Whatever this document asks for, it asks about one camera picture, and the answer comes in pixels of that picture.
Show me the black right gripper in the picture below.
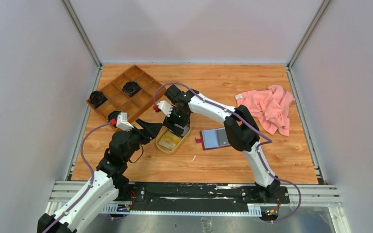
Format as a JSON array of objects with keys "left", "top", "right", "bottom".
[{"left": 163, "top": 105, "right": 191, "bottom": 136}]

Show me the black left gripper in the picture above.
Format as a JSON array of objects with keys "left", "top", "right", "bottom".
[{"left": 123, "top": 118, "right": 162, "bottom": 162}]

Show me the gold card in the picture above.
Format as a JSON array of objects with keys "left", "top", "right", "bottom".
[{"left": 158, "top": 131, "right": 182, "bottom": 150}]

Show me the beige oval tray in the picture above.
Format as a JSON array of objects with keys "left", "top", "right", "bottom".
[{"left": 155, "top": 125, "right": 190, "bottom": 154}]

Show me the red leather card holder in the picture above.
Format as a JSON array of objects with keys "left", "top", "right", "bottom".
[{"left": 195, "top": 129, "right": 231, "bottom": 150}]

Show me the silver VIP card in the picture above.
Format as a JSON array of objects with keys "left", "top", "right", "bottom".
[{"left": 216, "top": 128, "right": 230, "bottom": 147}]

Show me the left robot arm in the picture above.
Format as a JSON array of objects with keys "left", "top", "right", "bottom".
[{"left": 37, "top": 116, "right": 163, "bottom": 233}]

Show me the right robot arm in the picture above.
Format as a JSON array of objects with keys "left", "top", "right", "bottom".
[{"left": 153, "top": 83, "right": 281, "bottom": 203}]

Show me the black round part lower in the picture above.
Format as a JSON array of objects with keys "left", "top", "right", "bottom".
[{"left": 107, "top": 110, "right": 121, "bottom": 122}]

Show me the black round part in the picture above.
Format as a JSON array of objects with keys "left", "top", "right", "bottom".
[
  {"left": 107, "top": 110, "right": 121, "bottom": 122},
  {"left": 88, "top": 91, "right": 108, "bottom": 109},
  {"left": 122, "top": 81, "right": 141, "bottom": 97}
]

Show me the brown wooden divided tray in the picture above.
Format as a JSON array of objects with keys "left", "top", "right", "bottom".
[{"left": 86, "top": 65, "right": 165, "bottom": 131}]

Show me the black round part upper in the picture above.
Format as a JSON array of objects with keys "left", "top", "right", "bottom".
[{"left": 122, "top": 81, "right": 141, "bottom": 97}]

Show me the black round part left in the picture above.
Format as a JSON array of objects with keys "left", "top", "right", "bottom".
[{"left": 88, "top": 91, "right": 108, "bottom": 109}]

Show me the pink cloth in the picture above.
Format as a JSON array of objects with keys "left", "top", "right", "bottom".
[{"left": 235, "top": 84, "right": 295, "bottom": 136}]

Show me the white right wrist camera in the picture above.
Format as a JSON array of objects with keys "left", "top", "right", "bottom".
[{"left": 156, "top": 100, "right": 173, "bottom": 117}]

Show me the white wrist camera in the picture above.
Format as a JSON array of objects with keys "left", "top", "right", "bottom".
[
  {"left": 156, "top": 100, "right": 173, "bottom": 117},
  {"left": 115, "top": 112, "right": 134, "bottom": 132}
]

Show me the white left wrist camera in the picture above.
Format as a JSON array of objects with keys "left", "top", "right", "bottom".
[{"left": 115, "top": 112, "right": 134, "bottom": 132}]

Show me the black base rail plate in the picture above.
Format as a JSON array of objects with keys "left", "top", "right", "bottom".
[{"left": 113, "top": 182, "right": 290, "bottom": 215}]

